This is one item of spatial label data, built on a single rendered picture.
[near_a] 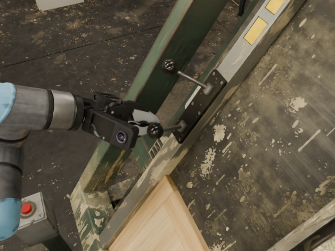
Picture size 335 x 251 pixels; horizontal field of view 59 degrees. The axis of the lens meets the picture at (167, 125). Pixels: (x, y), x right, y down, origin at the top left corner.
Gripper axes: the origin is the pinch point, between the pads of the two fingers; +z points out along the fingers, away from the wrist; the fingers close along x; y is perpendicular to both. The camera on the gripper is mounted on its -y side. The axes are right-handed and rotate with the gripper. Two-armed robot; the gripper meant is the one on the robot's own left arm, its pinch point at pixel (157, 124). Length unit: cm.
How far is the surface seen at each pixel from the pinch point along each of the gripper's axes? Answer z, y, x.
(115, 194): 24, 41, 49
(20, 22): 43, 361, 21
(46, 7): 70, 369, -5
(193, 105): 8.2, -0.9, -6.2
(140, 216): 11.1, 7.1, 33.0
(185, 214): 11.2, -8.4, 20.4
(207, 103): 8.2, -5.0, -8.1
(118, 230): 9.5, 13.2, 42.6
